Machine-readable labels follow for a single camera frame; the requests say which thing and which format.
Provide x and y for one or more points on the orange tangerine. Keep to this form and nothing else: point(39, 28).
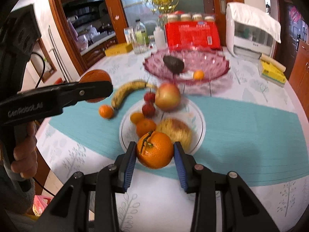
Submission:
point(96, 75)

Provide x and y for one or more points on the spotted yellow banana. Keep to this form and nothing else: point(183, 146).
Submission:
point(127, 88)

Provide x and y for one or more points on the small yellow-orange citrus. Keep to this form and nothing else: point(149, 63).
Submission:
point(136, 117)

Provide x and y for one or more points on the brown wooden cabinet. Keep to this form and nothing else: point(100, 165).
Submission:
point(299, 75)

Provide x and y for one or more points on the small tangerine in bowl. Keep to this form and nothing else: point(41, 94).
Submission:
point(198, 75)

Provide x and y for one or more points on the clear drinking glass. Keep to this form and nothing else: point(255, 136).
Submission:
point(138, 48)

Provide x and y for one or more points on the red strawberry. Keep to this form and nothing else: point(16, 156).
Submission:
point(149, 97)
point(148, 110)

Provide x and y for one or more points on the row of lidded jars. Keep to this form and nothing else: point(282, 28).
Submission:
point(171, 18)

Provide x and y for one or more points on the yellow speckled pear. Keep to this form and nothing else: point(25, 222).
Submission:
point(177, 131)

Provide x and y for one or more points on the large orange with stem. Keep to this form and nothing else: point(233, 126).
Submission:
point(155, 150)

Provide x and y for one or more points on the pink glass fruit bowl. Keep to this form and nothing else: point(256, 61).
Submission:
point(212, 62)

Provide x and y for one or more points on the person's left hand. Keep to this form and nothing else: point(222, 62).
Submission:
point(25, 154)

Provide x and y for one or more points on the medium tangerine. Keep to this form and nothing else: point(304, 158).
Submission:
point(144, 126)

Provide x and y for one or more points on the round white printed plate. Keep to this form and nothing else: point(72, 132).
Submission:
point(188, 112)

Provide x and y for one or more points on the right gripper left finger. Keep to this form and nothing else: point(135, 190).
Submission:
point(68, 211)

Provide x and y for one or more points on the yellow flat box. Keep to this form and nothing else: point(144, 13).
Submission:
point(118, 49)

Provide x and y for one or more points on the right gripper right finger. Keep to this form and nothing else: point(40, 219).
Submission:
point(241, 209)

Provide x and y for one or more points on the small white carton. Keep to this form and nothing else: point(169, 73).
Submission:
point(129, 34)

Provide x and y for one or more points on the small tangerine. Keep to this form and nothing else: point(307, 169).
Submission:
point(106, 111)
point(198, 75)

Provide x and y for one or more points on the white squeeze bottle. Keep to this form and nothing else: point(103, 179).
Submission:
point(159, 36)

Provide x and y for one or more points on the teal striped table runner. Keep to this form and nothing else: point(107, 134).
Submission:
point(264, 145)

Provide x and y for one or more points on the white cloth on appliance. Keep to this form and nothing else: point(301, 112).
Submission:
point(252, 16)

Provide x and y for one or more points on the white countertop appliance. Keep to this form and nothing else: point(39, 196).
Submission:
point(246, 40)

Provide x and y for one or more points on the red yellow apple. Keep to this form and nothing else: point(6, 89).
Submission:
point(167, 97)

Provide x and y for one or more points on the white tree-print tablecloth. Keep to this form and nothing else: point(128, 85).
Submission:
point(155, 200)

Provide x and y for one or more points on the dark avocado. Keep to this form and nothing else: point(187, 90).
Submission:
point(175, 65)

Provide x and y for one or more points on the red plastic package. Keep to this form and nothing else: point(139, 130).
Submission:
point(193, 33)

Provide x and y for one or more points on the clear bottle green label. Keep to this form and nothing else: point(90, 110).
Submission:
point(141, 32)

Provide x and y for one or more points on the yellow sponge pack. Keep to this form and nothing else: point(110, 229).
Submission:
point(272, 70)

